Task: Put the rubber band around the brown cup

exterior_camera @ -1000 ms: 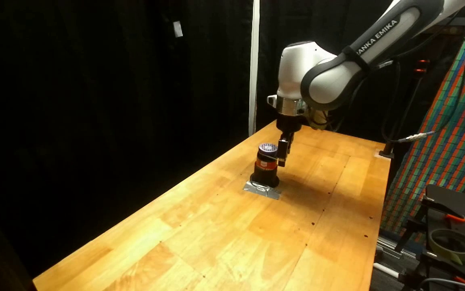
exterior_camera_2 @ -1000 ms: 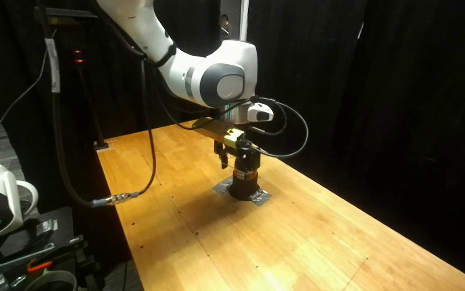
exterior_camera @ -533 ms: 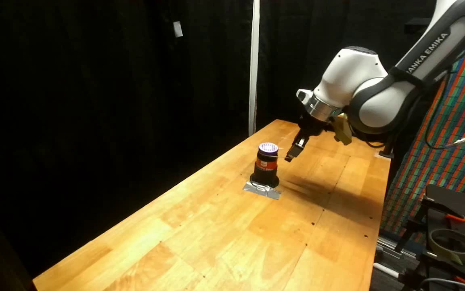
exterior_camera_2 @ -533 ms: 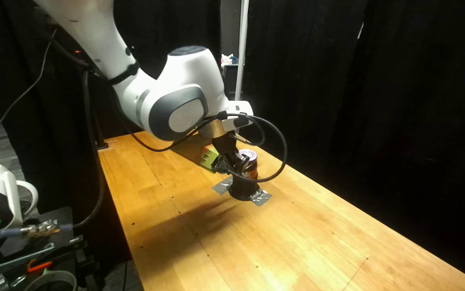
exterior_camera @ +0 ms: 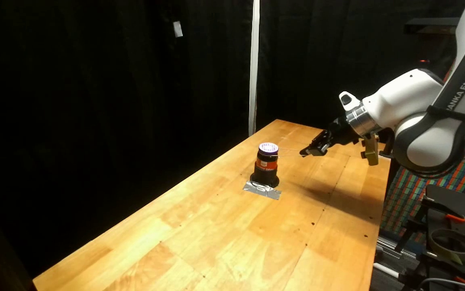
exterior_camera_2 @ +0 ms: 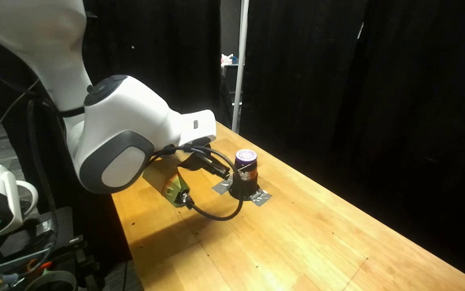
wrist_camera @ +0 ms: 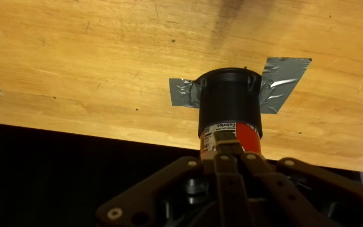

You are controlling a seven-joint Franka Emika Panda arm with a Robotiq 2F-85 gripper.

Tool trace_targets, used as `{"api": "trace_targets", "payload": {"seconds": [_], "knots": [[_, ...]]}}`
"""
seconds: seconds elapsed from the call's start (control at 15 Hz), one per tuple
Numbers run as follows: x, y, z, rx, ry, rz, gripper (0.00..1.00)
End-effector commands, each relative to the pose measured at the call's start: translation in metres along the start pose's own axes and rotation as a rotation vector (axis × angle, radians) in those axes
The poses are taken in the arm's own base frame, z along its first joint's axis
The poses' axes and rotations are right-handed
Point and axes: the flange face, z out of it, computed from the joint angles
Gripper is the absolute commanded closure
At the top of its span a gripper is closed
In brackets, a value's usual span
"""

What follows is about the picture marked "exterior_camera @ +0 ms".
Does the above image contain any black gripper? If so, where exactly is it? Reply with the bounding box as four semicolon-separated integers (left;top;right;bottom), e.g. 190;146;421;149
298;115;361;160

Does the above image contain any dark red jar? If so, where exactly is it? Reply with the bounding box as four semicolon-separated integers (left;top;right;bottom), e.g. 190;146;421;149
250;142;281;189

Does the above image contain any grey tape patch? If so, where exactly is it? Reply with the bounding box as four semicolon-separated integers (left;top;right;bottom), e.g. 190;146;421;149
242;179;282;202

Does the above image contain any white vertical pole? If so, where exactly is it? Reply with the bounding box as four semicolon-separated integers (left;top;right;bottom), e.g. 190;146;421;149
247;0;261;137

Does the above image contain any colourful striped cloth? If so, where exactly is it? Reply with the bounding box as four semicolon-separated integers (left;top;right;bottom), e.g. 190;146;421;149
381;70;465;239

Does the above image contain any grey tape roll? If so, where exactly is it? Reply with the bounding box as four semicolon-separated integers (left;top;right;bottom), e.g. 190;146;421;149
427;226;465;259

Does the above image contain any small white tag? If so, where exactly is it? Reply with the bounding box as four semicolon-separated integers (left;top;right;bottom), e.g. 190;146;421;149
171;19;185;39

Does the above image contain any black curtain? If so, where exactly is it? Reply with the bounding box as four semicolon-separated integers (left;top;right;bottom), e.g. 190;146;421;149
0;0;465;291

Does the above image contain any olive green bracket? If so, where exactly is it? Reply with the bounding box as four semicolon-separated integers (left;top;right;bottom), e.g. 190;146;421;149
360;133;381;167

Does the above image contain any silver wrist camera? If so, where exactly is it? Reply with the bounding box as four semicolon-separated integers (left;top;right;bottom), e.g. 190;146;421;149
337;89;364;116

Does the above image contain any aluminium rail profile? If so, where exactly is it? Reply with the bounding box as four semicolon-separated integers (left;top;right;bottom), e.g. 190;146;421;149
373;234;424;281

